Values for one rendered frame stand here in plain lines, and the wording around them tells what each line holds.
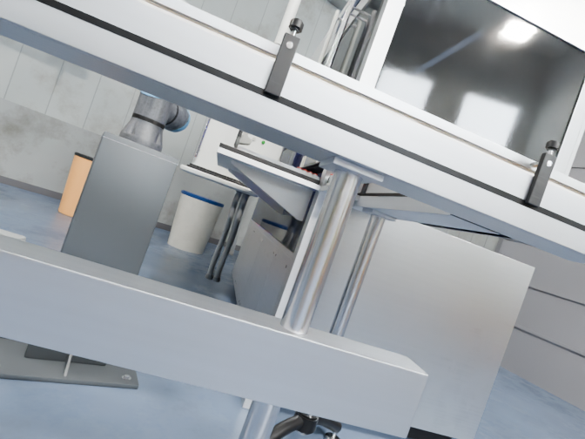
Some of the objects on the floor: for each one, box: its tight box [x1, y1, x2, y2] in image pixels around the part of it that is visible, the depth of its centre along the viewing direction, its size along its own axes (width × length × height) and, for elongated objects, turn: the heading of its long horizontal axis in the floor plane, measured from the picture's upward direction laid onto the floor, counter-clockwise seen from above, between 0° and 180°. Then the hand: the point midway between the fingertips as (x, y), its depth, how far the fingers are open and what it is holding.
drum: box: [58, 152, 94, 217], centre depth 401 cm, size 40×40×62 cm
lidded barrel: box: [167, 190, 224, 254], centre depth 442 cm, size 51×51×62 cm
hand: (234, 145), depth 149 cm, fingers closed, pressing on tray
